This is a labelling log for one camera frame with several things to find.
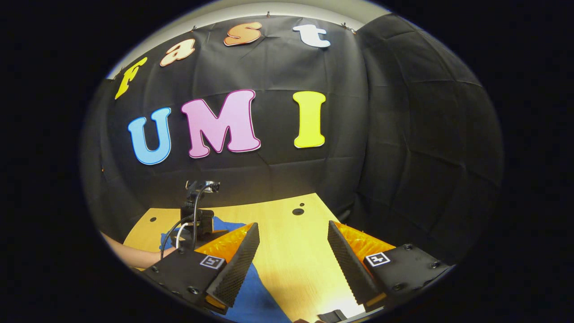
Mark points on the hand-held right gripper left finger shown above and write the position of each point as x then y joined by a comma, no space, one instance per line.
237,269

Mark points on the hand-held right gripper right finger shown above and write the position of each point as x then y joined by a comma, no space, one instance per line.
350,269

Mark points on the blue jacket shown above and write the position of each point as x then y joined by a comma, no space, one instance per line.
255,296

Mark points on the black backdrop cloth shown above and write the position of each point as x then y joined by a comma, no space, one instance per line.
403,112

